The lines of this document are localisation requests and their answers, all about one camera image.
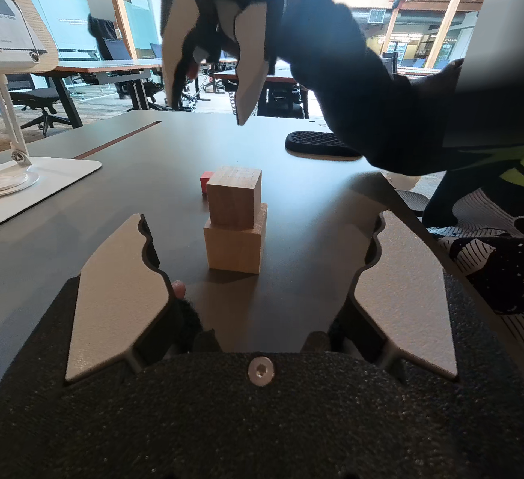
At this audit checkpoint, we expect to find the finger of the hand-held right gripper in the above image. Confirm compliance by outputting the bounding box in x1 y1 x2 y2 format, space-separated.
234 1 269 127
162 0 202 110

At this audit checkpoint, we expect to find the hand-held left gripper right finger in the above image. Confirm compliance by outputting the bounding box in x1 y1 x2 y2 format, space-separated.
329 211 459 381

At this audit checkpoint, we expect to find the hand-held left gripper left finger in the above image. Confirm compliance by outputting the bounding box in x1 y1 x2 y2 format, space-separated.
65 214 190 384

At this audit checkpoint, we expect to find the large wooden cube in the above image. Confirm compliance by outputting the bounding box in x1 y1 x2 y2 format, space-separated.
203 203 269 275

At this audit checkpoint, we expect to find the medium wooden cube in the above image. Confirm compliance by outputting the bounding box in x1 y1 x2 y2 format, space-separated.
206 166 263 231

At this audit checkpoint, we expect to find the person's right forearm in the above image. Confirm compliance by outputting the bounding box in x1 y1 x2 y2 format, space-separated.
279 0 524 177

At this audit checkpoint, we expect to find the wooden office table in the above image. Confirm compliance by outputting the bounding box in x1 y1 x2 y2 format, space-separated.
33 58 164 129
212 66 310 119

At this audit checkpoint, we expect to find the person's printed shirt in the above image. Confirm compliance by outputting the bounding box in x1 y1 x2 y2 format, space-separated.
426 148 524 316

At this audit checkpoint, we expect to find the black office chair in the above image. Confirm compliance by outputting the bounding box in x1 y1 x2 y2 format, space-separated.
7 74 76 137
395 190 431 216

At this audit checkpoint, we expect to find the black wrist rest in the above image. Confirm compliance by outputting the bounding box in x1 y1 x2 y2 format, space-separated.
285 131 363 161

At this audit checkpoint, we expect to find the white instruction sheet stand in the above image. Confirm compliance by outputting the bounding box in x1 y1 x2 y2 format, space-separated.
0 0 59 75

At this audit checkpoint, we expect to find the white document stand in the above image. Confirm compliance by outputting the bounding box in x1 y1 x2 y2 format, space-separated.
0 86 103 225

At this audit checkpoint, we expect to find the printed instruction sheet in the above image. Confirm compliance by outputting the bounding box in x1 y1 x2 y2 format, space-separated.
0 0 40 54

